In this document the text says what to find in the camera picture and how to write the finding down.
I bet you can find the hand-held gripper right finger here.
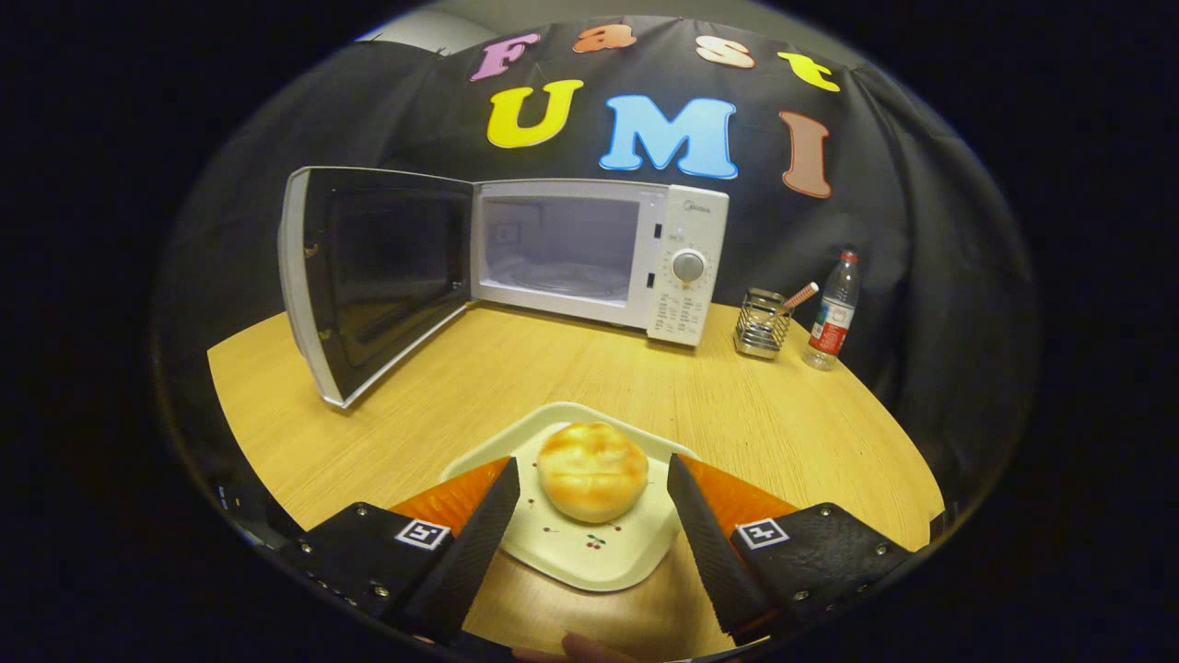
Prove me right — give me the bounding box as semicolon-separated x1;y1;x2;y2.
667;453;917;646

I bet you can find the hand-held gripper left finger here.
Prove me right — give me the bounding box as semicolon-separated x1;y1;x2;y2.
276;456;521;646

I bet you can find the golden bread bun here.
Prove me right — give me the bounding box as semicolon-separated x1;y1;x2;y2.
537;422;649;524

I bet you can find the white microwave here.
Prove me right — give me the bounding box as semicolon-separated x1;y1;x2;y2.
278;166;730;409

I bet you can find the cream plate with cherry print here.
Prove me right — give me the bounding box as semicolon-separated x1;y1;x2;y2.
440;401;698;592

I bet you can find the clear plastic water bottle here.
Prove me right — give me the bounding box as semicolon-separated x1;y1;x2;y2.
803;249;861;371

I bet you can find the metal wire basket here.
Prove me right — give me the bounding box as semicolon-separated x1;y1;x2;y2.
734;287;793;360

